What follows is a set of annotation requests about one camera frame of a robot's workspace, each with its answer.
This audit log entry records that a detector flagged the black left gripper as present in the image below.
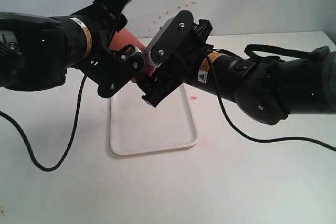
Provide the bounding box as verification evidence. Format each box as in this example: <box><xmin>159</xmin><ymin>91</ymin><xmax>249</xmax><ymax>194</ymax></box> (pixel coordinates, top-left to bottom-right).
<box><xmin>71</xmin><ymin>0</ymin><xmax>145</xmax><ymax>98</ymax></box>

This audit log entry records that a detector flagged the white rectangular plastic tray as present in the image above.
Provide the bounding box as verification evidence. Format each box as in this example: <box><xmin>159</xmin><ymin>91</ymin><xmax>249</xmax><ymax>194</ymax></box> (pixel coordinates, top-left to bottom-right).
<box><xmin>110</xmin><ymin>82</ymin><xmax>198</xmax><ymax>156</ymax></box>

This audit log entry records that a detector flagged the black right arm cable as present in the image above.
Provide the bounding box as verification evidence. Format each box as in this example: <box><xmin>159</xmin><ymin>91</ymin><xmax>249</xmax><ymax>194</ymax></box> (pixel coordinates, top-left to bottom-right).
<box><xmin>199</xmin><ymin>48</ymin><xmax>336</xmax><ymax>153</ymax></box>

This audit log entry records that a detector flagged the red sauce squeeze bottle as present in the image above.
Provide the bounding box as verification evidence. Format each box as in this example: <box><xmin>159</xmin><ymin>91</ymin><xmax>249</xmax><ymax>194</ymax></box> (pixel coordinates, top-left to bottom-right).
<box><xmin>106</xmin><ymin>28</ymin><xmax>154</xmax><ymax>86</ymax></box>

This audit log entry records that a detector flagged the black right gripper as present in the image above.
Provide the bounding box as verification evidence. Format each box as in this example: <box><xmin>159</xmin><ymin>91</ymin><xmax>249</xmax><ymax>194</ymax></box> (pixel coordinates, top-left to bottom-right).
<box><xmin>138</xmin><ymin>10</ymin><xmax>213</xmax><ymax>108</ymax></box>

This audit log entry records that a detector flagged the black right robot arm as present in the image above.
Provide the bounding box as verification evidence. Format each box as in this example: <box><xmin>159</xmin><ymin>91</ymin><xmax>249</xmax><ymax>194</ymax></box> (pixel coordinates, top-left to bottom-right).
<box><xmin>136</xmin><ymin>10</ymin><xmax>335</xmax><ymax>125</ymax></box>

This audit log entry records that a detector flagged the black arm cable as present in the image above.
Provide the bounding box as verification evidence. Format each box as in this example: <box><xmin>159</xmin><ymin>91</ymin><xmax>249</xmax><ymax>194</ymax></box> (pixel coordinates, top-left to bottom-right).
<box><xmin>0</xmin><ymin>61</ymin><xmax>100</xmax><ymax>171</ymax></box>
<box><xmin>199</xmin><ymin>48</ymin><xmax>336</xmax><ymax>153</ymax></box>

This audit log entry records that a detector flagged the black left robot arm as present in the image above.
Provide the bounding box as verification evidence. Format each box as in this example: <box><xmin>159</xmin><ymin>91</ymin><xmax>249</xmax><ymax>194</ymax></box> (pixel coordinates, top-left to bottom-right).
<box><xmin>1</xmin><ymin>0</ymin><xmax>145</xmax><ymax>98</ymax></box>

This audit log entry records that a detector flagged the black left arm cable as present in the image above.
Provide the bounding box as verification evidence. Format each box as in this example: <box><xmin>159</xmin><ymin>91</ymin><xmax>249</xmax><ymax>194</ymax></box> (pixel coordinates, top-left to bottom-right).
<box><xmin>0</xmin><ymin>61</ymin><xmax>100</xmax><ymax>171</ymax></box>

